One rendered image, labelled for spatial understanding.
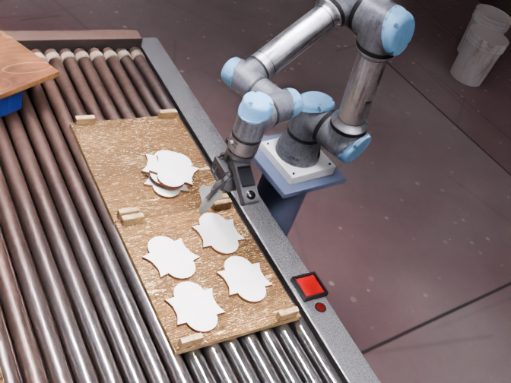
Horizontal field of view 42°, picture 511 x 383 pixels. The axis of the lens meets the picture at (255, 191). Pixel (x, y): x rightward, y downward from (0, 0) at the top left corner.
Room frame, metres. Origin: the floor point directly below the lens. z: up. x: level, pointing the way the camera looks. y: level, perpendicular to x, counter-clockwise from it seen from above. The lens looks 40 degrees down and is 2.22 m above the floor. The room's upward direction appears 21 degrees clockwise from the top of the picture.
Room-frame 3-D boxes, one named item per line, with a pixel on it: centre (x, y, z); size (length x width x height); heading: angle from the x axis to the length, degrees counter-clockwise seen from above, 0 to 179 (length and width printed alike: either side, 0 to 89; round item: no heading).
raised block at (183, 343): (0.92, 0.02, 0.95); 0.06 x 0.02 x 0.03; 132
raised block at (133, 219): (1.21, 0.28, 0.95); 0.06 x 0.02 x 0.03; 132
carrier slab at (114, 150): (1.47, 0.32, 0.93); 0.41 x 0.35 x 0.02; 41
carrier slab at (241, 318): (1.16, 0.05, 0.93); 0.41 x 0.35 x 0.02; 42
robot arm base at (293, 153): (1.82, -0.08, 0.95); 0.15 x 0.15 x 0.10
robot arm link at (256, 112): (1.31, 0.07, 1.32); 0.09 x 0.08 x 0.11; 150
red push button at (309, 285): (1.24, -0.23, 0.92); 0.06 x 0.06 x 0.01; 41
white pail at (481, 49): (4.76, -1.18, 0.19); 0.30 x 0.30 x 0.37
